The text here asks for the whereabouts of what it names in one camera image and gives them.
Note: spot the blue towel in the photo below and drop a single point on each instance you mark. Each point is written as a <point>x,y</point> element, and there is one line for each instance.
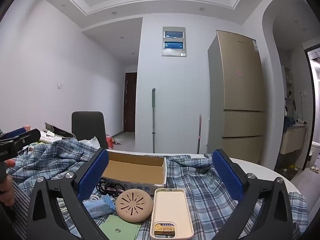
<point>288,123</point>

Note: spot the blue plaid cloth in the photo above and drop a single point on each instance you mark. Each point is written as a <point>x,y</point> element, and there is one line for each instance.
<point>200,180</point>

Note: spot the black door frame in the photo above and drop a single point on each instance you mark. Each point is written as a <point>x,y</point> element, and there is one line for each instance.
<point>310,92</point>

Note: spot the fridge label sticker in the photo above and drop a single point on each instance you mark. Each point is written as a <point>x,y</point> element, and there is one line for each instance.
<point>255,46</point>

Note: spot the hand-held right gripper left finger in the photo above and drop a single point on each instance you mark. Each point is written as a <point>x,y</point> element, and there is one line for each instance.
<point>92,177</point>

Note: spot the white toilet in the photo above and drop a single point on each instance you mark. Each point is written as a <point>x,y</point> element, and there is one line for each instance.
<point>315,152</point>

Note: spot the red item on floor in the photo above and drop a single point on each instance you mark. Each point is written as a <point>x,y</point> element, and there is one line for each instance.
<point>111,140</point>

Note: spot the person's left hand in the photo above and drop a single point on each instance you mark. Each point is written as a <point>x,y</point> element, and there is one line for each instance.
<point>6,192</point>

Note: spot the white hair dryer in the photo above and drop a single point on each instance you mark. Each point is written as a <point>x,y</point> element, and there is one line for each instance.
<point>300,121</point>

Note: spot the green card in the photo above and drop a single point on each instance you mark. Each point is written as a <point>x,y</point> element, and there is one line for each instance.
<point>125,223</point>

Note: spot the blue tissue packet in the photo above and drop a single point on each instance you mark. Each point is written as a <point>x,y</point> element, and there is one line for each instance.
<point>100,206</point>

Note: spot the pink cup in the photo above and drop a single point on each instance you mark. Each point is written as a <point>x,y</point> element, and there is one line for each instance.
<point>26,127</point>

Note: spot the black chair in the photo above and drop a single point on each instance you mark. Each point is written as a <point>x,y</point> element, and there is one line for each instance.
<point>87,125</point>

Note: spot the grey electrical panel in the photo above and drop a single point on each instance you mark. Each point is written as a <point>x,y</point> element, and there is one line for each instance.
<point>173,42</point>

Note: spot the pile of papers and packets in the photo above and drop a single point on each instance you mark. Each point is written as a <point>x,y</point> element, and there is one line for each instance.
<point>48,137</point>

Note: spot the wall shelf with bottles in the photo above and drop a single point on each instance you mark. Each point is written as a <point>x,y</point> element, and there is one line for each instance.
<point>288,82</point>

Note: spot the cream phone case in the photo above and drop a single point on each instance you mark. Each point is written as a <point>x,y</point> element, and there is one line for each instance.
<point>170,207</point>

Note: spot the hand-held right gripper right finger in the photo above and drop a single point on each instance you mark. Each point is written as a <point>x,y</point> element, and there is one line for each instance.
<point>227,177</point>

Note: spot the clear plastic bag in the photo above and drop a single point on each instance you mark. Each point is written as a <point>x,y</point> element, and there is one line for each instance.
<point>91,142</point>

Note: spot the cardboard box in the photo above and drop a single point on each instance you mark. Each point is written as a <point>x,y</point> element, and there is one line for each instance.
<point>135,167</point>

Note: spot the beige round slotted disc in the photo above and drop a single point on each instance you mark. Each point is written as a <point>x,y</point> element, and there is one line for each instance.
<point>133,205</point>

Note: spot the gold refrigerator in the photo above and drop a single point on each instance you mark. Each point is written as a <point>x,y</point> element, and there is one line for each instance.
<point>237,92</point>

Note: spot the dark wooden door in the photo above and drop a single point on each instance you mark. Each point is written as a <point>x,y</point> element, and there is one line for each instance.
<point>130,102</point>

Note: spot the white wall socket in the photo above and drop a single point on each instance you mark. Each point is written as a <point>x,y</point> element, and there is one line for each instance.
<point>303,93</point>

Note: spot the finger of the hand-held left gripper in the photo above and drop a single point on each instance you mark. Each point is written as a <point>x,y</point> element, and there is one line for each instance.
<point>27,137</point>
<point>15,131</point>

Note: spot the beige vanity cabinet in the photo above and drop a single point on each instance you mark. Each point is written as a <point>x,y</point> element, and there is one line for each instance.
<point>292,140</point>

